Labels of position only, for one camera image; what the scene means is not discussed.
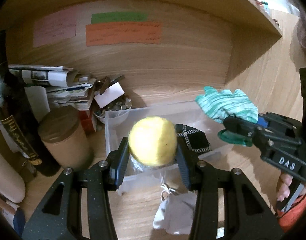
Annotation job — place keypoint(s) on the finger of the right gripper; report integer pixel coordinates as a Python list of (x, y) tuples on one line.
[(234, 138), (241, 127)]

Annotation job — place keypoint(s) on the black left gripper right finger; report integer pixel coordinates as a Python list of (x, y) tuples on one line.
[(187, 165)]

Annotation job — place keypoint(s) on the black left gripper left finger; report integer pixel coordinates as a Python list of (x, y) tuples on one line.
[(118, 162)]

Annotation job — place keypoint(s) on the black white patterned cloth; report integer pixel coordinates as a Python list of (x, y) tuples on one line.
[(194, 139)]

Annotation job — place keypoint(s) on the teal striped sock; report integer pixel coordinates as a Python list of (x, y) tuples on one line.
[(220, 104)]

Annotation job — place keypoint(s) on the yellow fuzzy ball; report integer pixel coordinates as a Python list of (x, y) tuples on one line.
[(153, 141)]

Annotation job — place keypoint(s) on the white drawstring pouch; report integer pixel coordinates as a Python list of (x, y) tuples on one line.
[(176, 211)]

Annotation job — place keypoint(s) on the right hand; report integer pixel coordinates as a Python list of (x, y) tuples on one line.
[(282, 187)]

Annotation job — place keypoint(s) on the clear plastic bin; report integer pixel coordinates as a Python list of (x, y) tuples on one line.
[(139, 177)]

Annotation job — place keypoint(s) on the bowl of small items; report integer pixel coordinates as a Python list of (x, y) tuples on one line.
[(118, 111)]

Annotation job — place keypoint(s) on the red book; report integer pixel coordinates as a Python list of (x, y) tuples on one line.
[(88, 121)]

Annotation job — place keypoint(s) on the brown lidded cylinder jar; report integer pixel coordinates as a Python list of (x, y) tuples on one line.
[(63, 135)]

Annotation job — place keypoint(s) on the white paper card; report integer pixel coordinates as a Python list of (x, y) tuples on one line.
[(111, 93)]

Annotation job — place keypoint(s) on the stack of newspapers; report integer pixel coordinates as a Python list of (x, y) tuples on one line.
[(64, 86)]

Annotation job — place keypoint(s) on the beige foam roller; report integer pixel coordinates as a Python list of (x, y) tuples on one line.
[(12, 186)]

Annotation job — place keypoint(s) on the dark wine bottle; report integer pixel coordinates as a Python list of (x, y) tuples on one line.
[(17, 118)]

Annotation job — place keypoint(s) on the blue white package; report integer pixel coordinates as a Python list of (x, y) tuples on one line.
[(13, 214)]

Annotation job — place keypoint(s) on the orange sticky note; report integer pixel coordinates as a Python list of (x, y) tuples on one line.
[(123, 32)]

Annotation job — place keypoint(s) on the green sticky note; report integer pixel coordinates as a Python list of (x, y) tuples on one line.
[(119, 16)]

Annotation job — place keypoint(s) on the pink sticky note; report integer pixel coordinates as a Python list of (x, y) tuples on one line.
[(55, 27)]

